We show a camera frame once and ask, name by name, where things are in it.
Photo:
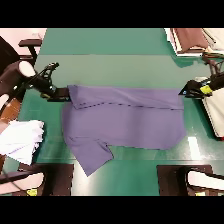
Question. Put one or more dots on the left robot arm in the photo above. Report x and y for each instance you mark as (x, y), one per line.
(10, 79)

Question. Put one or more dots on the purple shirt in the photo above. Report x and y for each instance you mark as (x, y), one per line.
(126, 120)

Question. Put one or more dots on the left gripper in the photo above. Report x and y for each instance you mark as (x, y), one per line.
(60, 94)

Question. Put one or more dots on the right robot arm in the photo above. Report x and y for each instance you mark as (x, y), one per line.
(217, 81)

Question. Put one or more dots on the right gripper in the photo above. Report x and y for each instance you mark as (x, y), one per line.
(192, 89)

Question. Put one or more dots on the white garment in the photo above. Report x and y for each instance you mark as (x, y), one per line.
(215, 113)
(215, 36)

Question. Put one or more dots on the brown garment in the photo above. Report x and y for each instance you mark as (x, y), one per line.
(190, 39)

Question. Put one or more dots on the heap of white clothes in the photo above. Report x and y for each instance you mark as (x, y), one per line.
(20, 140)

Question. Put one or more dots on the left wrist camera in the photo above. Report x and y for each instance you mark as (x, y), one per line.
(50, 69)

